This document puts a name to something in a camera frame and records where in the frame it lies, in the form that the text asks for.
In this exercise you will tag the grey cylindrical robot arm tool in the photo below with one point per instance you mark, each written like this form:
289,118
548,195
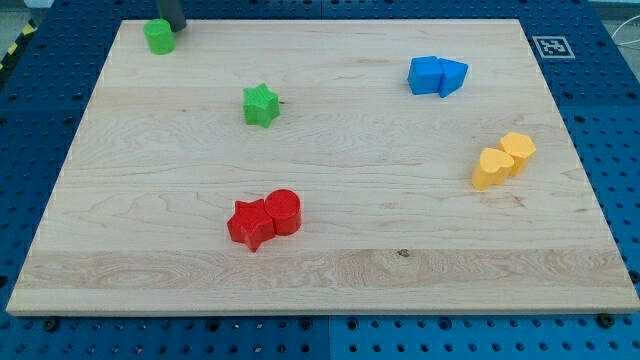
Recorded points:
173,12

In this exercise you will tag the blue triangle block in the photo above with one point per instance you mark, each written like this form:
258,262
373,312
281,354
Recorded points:
453,77

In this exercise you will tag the light wooden board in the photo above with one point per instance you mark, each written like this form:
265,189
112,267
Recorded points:
391,222

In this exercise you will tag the red cylinder block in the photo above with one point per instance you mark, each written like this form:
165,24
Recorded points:
284,207

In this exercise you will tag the red star block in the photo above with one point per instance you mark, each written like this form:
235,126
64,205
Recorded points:
250,224

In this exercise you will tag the green star block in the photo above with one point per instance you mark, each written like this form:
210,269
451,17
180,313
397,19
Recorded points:
260,106

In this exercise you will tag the blue cube block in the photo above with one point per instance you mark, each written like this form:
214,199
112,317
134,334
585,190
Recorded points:
425,75

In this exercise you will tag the yellow heart block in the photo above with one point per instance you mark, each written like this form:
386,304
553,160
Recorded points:
493,168

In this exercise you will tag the yellow hexagon block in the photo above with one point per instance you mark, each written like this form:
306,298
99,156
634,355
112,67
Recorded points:
520,147

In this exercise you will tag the green cylinder block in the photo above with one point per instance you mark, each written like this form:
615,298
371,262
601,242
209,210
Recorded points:
159,36

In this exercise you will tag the white fiducial marker tag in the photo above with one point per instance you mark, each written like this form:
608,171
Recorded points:
553,47

